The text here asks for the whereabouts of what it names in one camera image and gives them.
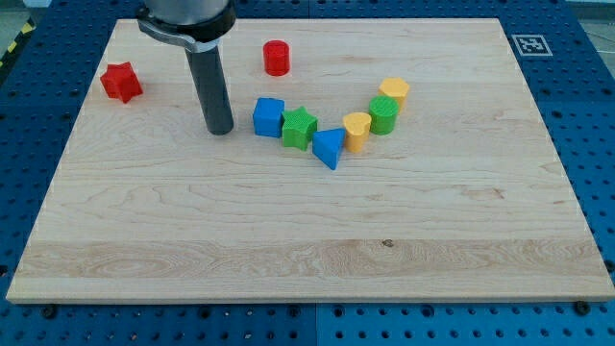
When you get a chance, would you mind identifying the red cylinder block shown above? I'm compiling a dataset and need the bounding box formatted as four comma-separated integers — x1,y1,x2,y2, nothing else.
262,39,290,77

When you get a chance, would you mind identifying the light wooden board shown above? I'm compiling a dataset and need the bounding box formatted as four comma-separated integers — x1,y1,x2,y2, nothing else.
7,18,614,305

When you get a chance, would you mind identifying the yellow heart block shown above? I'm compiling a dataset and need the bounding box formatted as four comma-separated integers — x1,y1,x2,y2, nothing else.
342,112,372,153

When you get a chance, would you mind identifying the white fiducial marker tag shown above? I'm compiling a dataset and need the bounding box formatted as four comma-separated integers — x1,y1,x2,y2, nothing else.
511,34,553,57

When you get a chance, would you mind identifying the green cylinder block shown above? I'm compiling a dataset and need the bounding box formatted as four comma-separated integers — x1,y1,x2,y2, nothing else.
368,95,399,135

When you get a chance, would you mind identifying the black yellow hazard tape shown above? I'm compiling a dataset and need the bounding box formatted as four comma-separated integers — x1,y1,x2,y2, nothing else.
1,17,37,72

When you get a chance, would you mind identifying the blue triangle block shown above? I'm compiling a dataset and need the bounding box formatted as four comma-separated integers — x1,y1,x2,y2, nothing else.
312,128,346,170

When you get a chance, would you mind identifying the green star block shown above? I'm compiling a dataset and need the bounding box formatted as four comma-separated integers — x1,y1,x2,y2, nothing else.
282,107,318,151

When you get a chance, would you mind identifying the red star block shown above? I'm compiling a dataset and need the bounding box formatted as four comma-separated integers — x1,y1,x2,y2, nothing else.
100,62,143,104

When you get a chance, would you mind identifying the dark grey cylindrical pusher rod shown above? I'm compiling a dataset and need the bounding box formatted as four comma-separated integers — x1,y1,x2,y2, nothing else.
185,47,234,136

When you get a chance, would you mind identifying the yellow hexagon block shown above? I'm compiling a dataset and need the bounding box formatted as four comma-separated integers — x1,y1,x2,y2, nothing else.
378,77,410,111

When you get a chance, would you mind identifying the blue cube block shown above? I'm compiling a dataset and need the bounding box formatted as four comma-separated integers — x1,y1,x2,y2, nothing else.
253,97,285,137

